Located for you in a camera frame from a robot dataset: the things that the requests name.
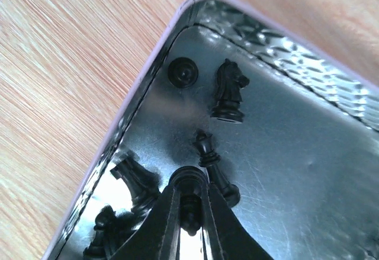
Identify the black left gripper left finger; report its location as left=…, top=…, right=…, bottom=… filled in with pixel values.
left=111, top=171, right=181, bottom=260

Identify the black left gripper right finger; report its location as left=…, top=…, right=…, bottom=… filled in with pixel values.
left=200, top=171, right=272, bottom=260

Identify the black chess piece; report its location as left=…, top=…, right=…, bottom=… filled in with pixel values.
left=83, top=206, right=130, bottom=259
left=169, top=166, right=207, bottom=236

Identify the black chess king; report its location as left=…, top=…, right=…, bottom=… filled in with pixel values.
left=193, top=130, right=240, bottom=208

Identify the pink tin with black pieces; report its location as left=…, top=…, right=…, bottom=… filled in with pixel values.
left=44, top=0, right=378, bottom=259

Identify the black chess knight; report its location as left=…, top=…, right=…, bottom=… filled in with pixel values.
left=210, top=59, right=250, bottom=124

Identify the black chess pawn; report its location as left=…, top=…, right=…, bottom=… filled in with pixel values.
left=168, top=57, right=198, bottom=89

